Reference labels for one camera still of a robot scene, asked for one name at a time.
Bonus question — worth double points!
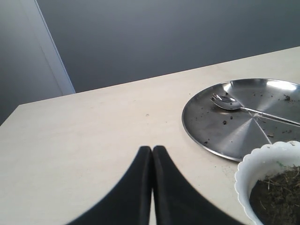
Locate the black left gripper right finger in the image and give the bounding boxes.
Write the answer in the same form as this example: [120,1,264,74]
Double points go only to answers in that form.
[152,145,239,225]

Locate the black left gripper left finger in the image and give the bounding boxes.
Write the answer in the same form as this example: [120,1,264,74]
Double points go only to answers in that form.
[69,146,152,225]

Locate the stainless steel spork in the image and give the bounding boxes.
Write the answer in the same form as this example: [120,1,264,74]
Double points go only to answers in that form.
[210,94,300,126]

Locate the white scalloped flower pot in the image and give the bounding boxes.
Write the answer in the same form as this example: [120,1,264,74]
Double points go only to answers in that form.
[234,141,300,225]

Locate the dark potting soil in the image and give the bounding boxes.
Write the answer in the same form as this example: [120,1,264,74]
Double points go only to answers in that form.
[249,166,300,225]

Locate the round stainless steel plate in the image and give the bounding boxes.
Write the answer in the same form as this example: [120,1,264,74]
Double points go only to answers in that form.
[181,78,300,162]

